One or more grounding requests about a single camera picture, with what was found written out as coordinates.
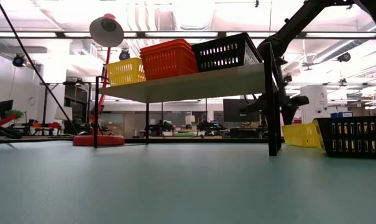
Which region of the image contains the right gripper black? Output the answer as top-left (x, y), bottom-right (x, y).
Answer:
top-left (239, 58), bottom-right (310, 125)

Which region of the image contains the yellow plastic basket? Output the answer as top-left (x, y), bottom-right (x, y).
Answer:
top-left (281, 122), bottom-right (323, 148)
top-left (106, 57), bottom-right (147, 87)

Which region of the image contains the black-legged white shelf table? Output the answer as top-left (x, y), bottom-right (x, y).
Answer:
top-left (94, 42), bottom-right (282, 157)

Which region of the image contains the blue storage bin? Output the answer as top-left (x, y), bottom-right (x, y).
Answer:
top-left (329, 111), bottom-right (354, 118)

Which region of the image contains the large black monitor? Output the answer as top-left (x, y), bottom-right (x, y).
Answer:
top-left (222, 98), bottom-right (260, 123)

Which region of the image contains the teal table mat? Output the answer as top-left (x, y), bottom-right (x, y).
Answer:
top-left (0, 140), bottom-right (376, 224)

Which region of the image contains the overhead LED light bar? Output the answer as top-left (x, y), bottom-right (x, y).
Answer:
top-left (0, 30), bottom-right (376, 40)

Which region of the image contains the red desk lamp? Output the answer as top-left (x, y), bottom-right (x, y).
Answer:
top-left (72, 13), bottom-right (126, 147)

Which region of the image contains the black metal rack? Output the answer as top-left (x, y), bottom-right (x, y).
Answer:
top-left (40, 81), bottom-right (93, 135)

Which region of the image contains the white table lamp shade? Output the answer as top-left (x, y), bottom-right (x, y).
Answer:
top-left (53, 106), bottom-right (73, 122)

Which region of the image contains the green potted plant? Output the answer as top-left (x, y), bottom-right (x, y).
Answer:
top-left (4, 108), bottom-right (25, 119)

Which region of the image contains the small black monitor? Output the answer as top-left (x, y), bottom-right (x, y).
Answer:
top-left (0, 99), bottom-right (14, 123)

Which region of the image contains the silver ceiling duct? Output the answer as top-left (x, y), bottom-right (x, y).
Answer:
top-left (310, 18), bottom-right (376, 65)

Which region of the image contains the black aluminium rig frame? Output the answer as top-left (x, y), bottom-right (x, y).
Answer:
top-left (0, 136), bottom-right (314, 144)

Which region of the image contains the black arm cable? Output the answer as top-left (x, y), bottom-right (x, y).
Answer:
top-left (0, 0), bottom-right (79, 136)

